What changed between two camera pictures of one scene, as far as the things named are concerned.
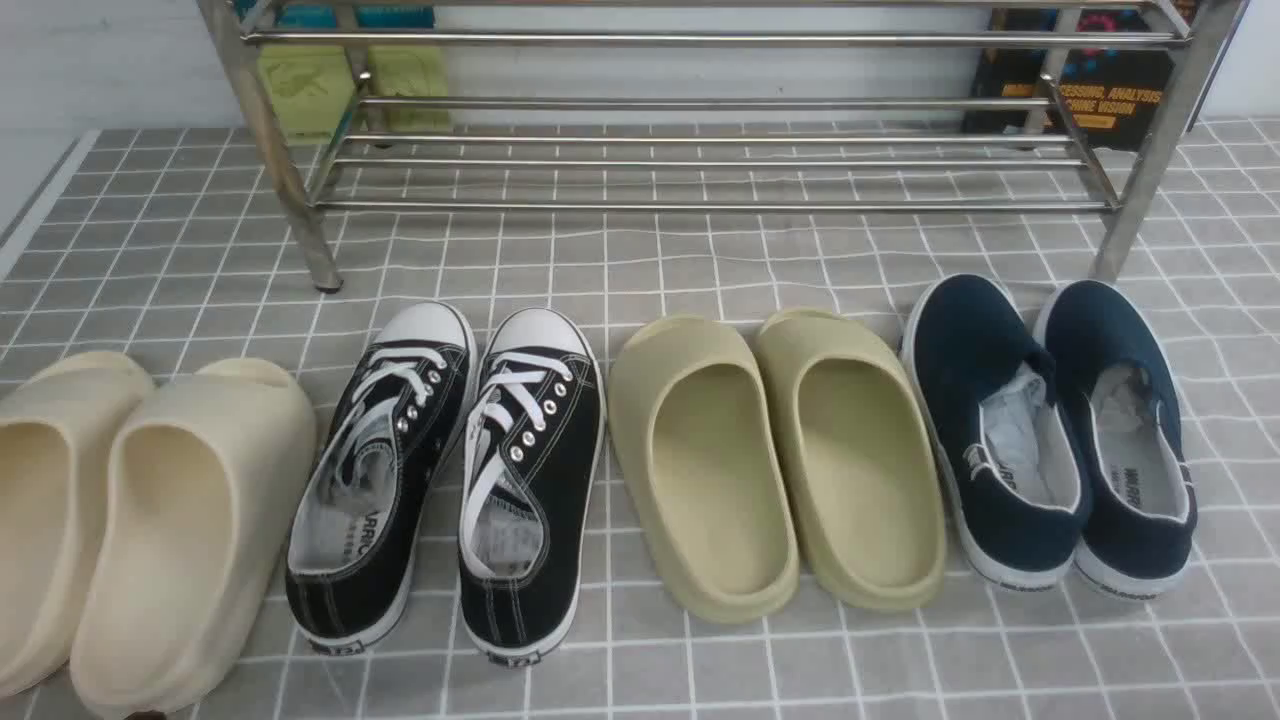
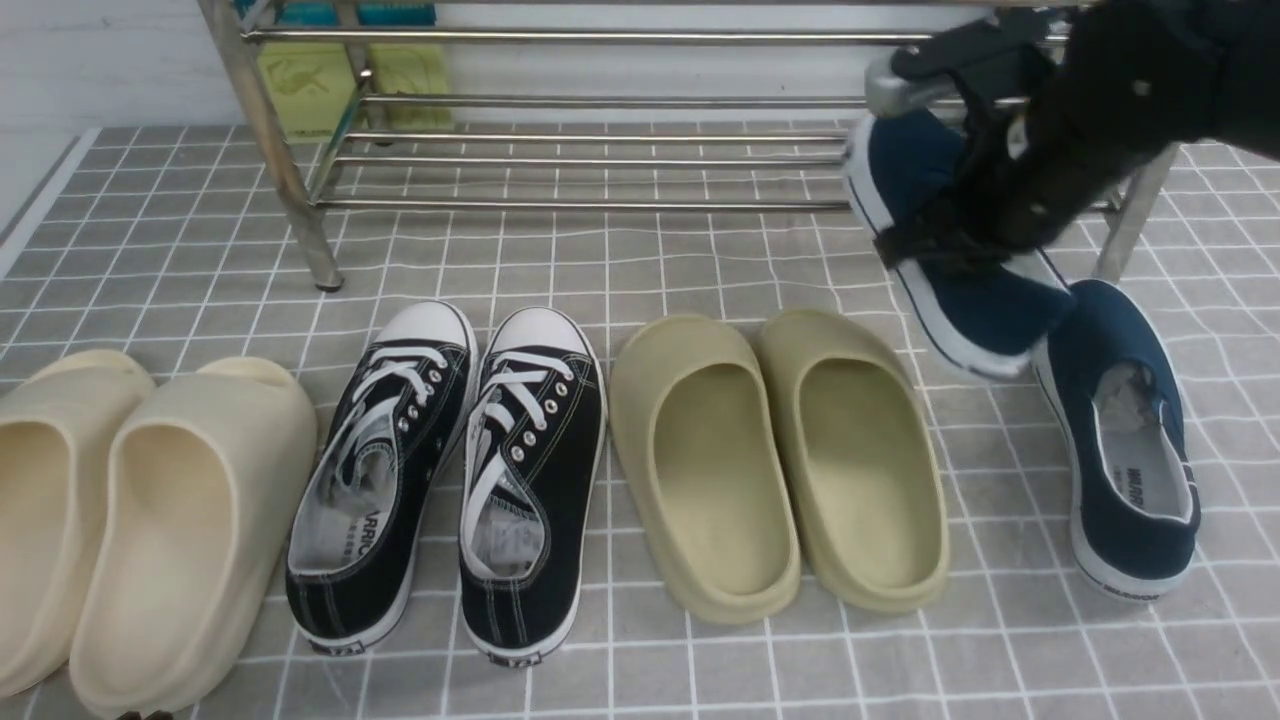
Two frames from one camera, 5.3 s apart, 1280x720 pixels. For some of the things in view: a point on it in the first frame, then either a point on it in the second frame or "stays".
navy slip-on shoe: [1002, 432] -> [996, 314]
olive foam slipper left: [698, 435] stays
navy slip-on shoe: [1139, 527] stays
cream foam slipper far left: [56, 430] stays
